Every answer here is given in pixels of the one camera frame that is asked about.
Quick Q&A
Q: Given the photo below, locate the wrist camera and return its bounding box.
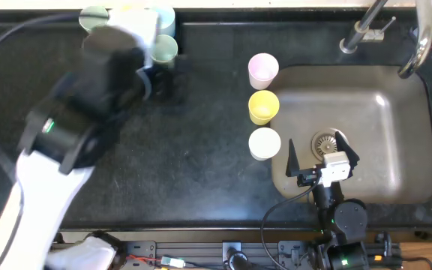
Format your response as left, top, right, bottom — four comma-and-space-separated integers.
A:
319, 151, 352, 188
106, 9, 161, 71

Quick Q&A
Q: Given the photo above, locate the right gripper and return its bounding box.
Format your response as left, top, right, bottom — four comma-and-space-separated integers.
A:
285, 130, 361, 188

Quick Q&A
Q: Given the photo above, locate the green cup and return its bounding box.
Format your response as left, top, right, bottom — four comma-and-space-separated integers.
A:
78, 4, 110, 34
150, 34, 179, 69

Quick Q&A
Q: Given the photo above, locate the steel sink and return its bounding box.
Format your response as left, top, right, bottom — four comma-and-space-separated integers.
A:
270, 65, 432, 206

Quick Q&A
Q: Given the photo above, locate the pink cup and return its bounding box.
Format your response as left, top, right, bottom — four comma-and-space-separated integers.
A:
247, 52, 280, 91

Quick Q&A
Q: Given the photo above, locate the steel tap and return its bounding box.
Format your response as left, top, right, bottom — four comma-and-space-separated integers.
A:
338, 0, 432, 80

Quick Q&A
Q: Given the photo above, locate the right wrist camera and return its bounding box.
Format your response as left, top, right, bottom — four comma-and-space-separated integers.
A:
319, 151, 352, 188

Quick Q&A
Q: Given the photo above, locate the black cable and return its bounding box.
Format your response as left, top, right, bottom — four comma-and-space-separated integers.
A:
259, 175, 322, 270
0, 13, 84, 82

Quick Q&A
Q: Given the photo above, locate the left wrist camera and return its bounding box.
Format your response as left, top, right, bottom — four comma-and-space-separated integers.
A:
106, 9, 161, 71

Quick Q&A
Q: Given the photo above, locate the mounting rail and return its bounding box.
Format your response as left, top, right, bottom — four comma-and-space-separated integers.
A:
50, 231, 432, 270

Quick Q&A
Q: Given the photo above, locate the yellow cup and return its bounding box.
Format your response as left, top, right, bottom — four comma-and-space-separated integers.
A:
247, 89, 281, 126

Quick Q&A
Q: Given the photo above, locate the white cup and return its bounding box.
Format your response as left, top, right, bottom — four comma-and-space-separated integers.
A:
247, 127, 282, 161

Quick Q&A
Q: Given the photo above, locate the blue cup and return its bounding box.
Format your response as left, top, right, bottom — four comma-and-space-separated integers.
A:
151, 4, 176, 38

